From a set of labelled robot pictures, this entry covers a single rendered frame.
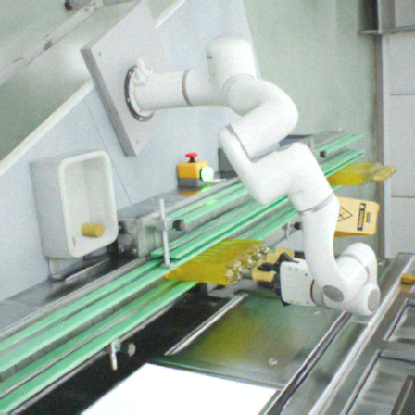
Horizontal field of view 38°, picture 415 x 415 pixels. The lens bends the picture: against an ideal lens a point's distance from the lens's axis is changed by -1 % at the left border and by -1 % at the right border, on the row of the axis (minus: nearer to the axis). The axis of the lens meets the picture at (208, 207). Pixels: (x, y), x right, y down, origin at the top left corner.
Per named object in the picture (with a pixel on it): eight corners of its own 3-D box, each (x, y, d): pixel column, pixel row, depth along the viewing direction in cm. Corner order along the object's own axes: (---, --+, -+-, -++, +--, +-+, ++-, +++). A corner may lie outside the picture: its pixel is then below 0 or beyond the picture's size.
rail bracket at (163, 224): (140, 266, 149) (183, 270, 143) (133, 199, 145) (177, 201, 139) (147, 262, 151) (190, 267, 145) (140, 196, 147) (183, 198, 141)
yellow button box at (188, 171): (177, 186, 187) (198, 186, 184) (175, 162, 186) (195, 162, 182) (189, 182, 193) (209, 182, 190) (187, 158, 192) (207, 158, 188)
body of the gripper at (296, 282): (334, 304, 139) (295, 294, 147) (333, 262, 137) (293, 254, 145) (316, 315, 134) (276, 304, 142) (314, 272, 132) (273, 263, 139)
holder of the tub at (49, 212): (45, 278, 139) (71, 282, 135) (29, 161, 133) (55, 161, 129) (93, 256, 154) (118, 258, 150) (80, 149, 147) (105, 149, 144)
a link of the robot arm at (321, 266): (309, 193, 128) (354, 272, 133) (275, 226, 121) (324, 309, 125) (340, 185, 121) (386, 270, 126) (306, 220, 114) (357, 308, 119)
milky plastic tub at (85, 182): (44, 257, 138) (72, 260, 133) (30, 160, 133) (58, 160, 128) (92, 236, 152) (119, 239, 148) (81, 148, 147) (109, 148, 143)
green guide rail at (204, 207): (147, 228, 151) (174, 230, 147) (146, 224, 150) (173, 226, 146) (347, 136, 298) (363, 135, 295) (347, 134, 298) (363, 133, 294)
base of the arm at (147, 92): (117, 75, 154) (169, 69, 147) (137, 51, 162) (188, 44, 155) (140, 125, 163) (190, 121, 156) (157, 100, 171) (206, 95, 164)
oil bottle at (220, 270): (164, 279, 159) (236, 287, 149) (161, 258, 158) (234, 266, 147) (175, 271, 164) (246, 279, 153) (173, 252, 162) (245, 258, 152)
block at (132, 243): (117, 257, 152) (139, 258, 148) (112, 220, 149) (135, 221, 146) (125, 252, 155) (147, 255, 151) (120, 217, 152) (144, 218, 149)
